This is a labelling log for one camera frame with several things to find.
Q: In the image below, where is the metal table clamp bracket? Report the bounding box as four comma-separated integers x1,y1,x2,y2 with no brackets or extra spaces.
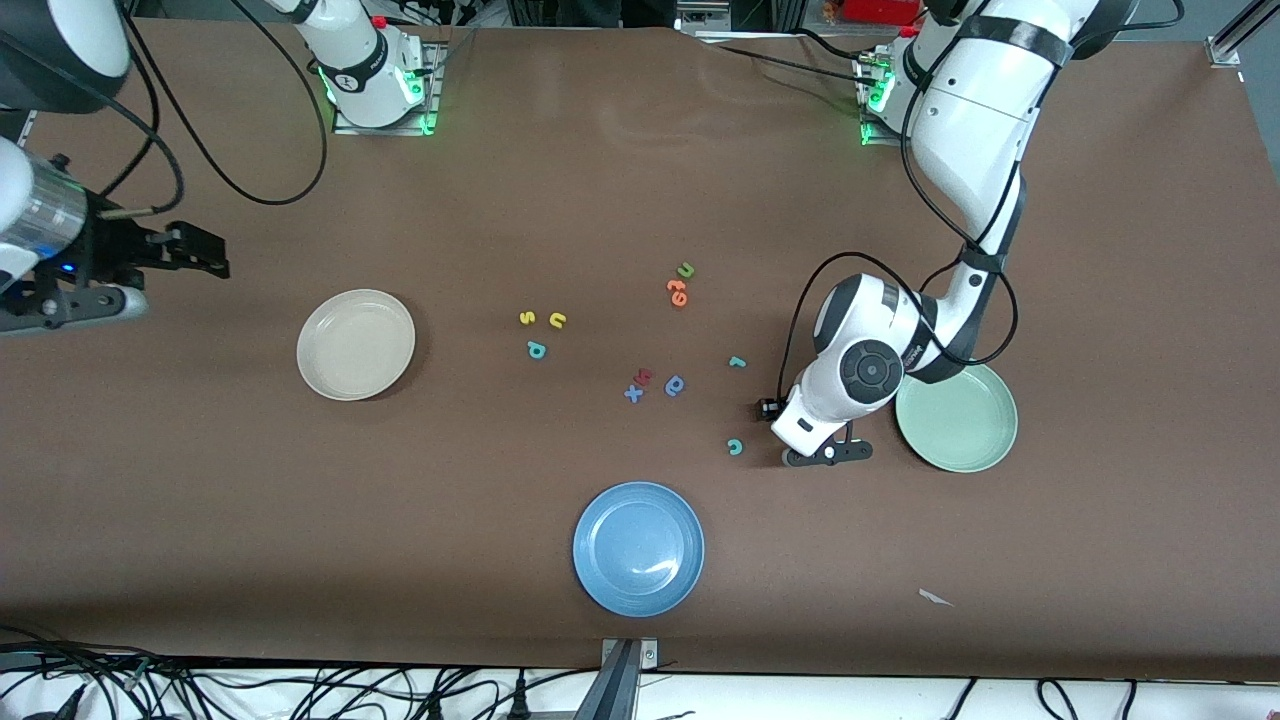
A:
575,638,659,720

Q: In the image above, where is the red box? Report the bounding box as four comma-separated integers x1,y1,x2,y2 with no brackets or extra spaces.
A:
843,0,923,27

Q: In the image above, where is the aluminium frame rail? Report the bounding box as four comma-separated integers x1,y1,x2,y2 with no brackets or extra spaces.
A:
1205,0,1273,67

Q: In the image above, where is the long black arm cable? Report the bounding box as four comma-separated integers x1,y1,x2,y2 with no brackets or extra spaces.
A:
118,0,329,207

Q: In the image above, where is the looped black floor cable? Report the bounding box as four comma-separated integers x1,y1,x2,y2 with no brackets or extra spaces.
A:
1035,678,1079,720

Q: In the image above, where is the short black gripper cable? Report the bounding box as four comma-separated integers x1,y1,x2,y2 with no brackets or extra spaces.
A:
95,60,186,219

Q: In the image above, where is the green plate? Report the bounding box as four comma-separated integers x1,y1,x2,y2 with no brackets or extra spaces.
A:
895,362,1019,473

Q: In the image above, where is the black cable on table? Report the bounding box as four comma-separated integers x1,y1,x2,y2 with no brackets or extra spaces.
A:
700,42,881,81

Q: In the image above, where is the beige plate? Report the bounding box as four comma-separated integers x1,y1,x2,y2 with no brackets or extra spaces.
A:
296,289,417,402

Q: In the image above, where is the blue plate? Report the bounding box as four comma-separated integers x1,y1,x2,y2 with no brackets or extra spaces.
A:
572,481,706,618

